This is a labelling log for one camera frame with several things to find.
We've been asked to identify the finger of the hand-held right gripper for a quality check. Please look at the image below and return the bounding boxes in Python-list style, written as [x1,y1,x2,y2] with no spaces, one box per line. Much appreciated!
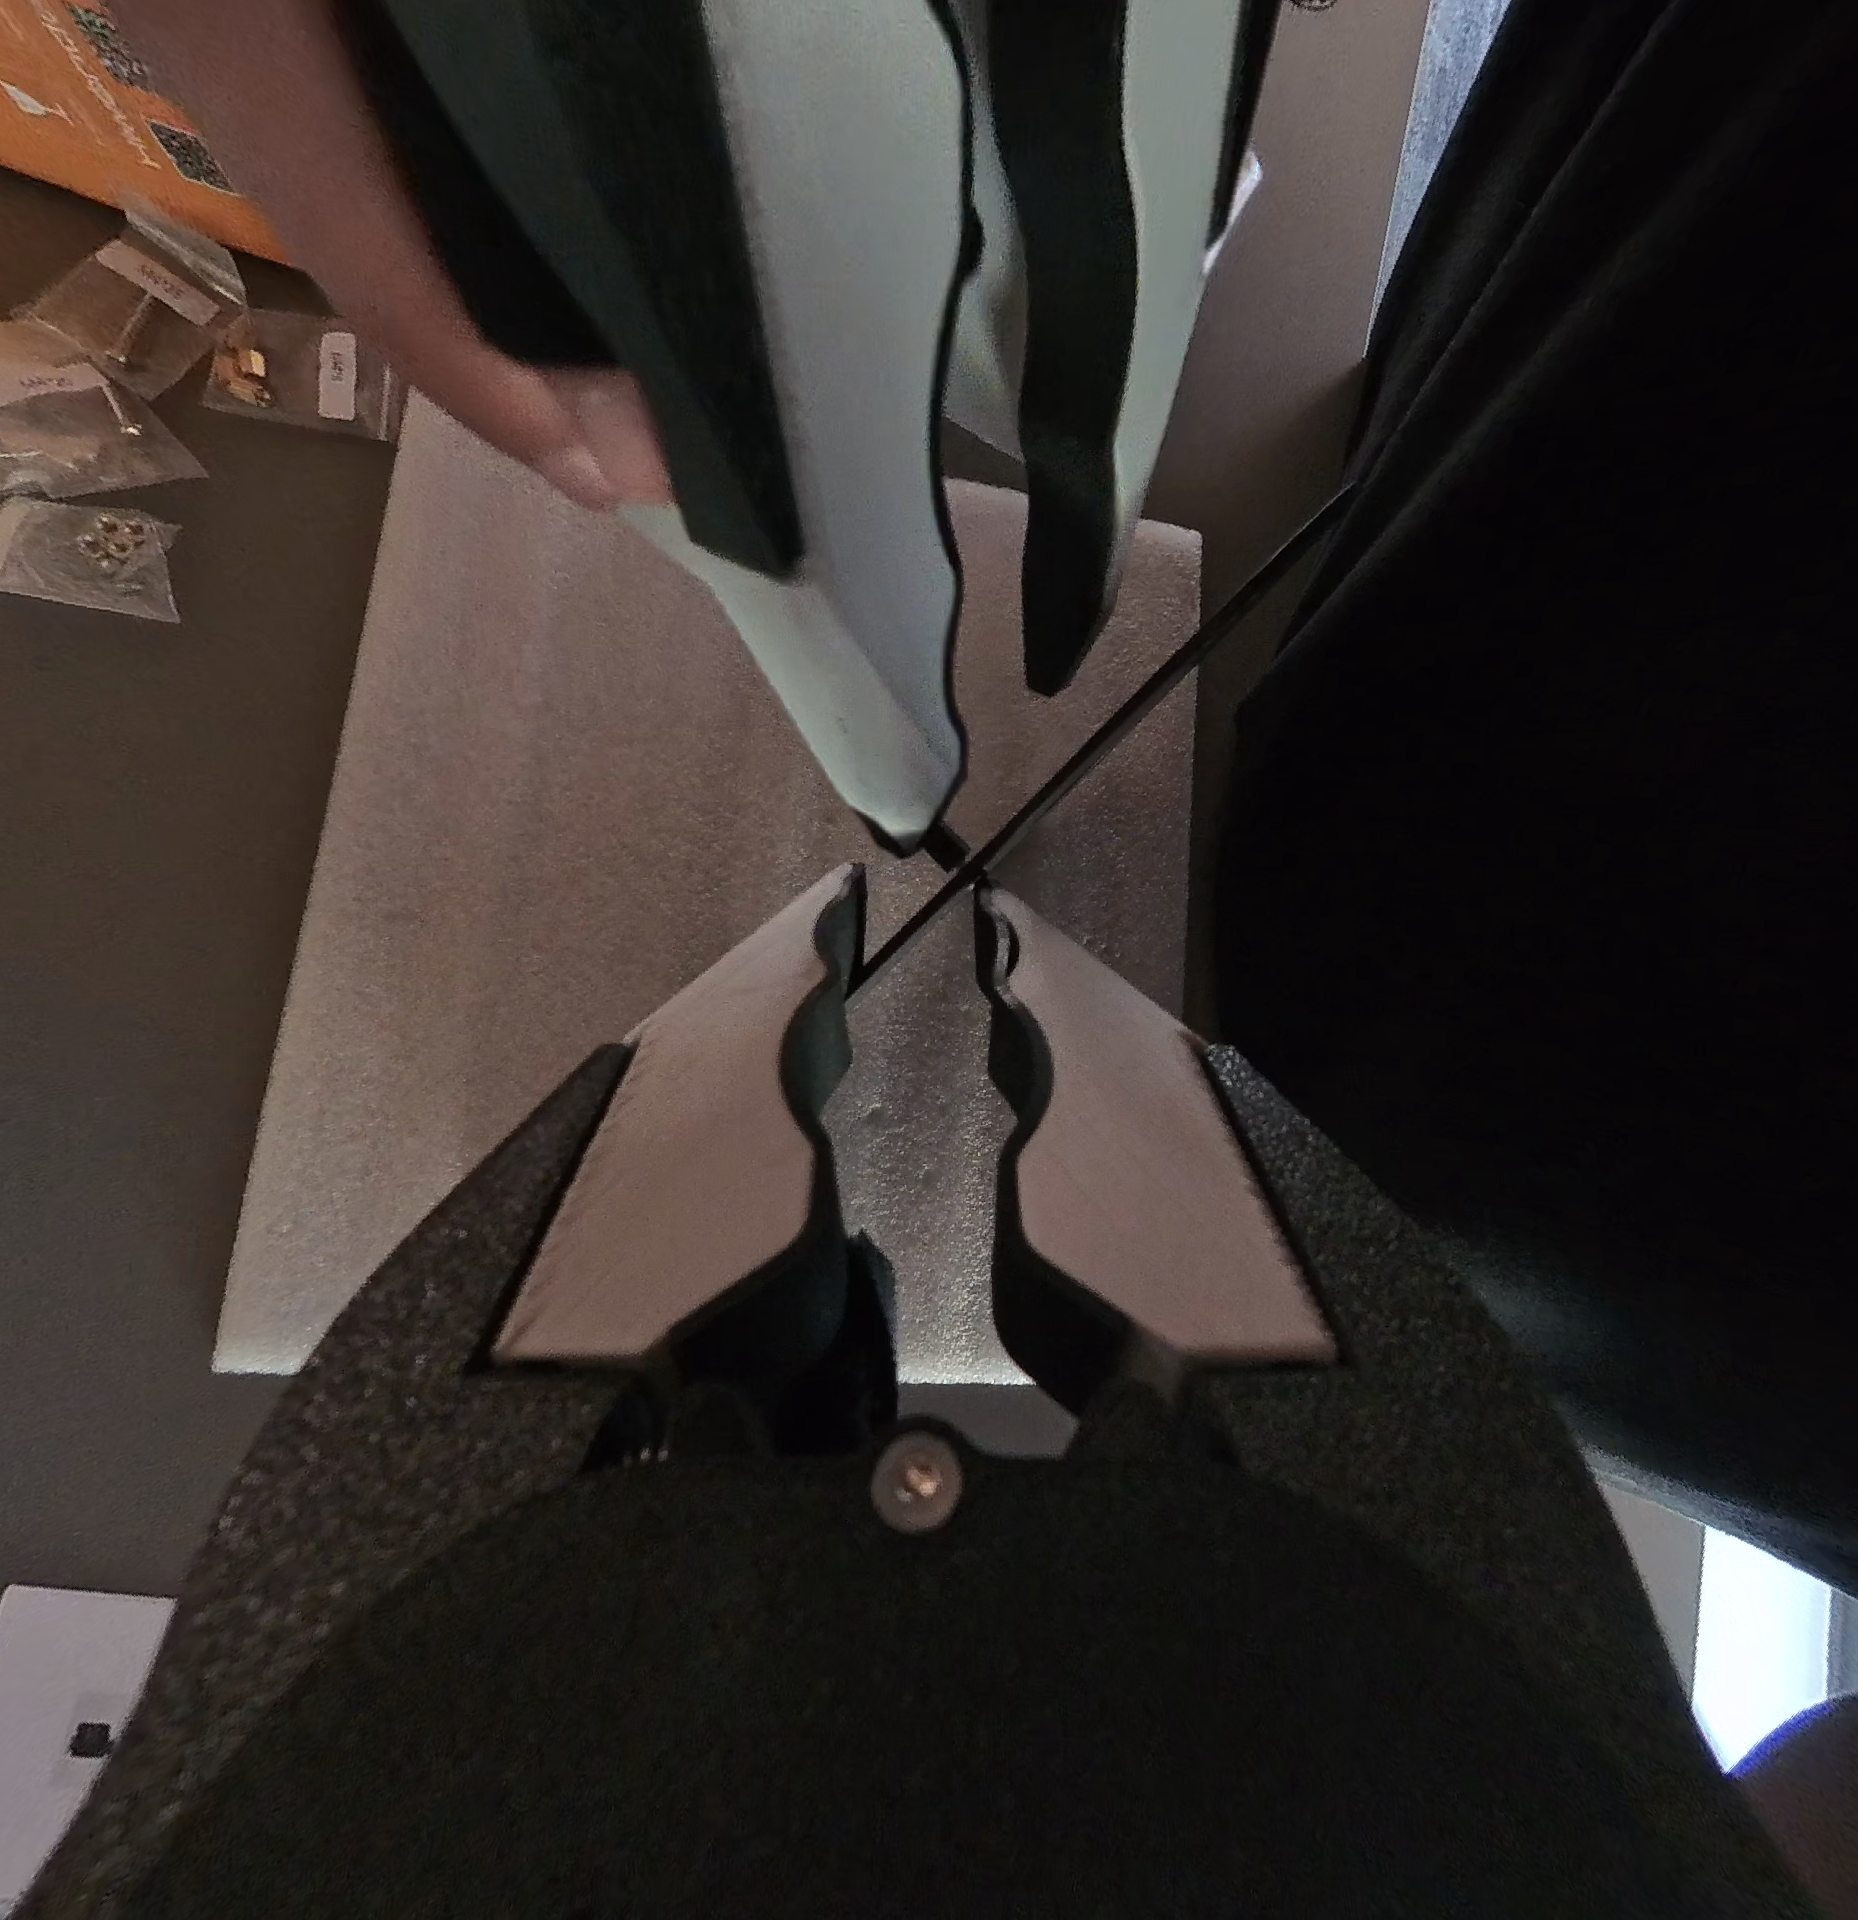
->
[618,0,989,856]
[986,0,1266,697]

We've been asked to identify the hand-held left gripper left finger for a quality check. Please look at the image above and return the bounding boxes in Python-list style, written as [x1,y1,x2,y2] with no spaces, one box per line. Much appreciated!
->
[493,861,869,1388]

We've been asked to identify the scattered small hardware bags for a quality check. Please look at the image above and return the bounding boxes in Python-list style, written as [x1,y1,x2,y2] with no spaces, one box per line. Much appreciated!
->
[0,211,408,627]

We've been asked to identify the white foam sheet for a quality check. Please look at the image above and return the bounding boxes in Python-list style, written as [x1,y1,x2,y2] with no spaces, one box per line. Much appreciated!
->
[217,398,1211,1378]

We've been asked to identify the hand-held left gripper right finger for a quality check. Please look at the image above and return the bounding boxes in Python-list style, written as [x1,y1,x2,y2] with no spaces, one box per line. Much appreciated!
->
[972,887,1340,1406]

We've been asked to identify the printed instruction manual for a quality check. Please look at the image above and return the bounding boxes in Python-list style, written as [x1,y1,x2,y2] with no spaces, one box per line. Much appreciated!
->
[0,1584,180,1919]

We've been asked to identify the dark grey desk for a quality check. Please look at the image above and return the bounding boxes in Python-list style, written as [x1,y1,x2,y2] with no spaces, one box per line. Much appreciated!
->
[0,151,1380,1920]

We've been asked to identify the person's right hand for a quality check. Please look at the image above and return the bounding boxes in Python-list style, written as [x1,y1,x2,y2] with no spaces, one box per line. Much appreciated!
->
[217,0,674,510]

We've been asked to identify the orange cardboard box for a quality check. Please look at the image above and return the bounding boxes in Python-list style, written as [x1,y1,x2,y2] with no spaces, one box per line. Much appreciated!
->
[0,0,294,266]

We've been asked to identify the black metal plate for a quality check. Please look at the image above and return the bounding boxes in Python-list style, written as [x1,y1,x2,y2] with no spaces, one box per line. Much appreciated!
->
[850,483,1362,990]

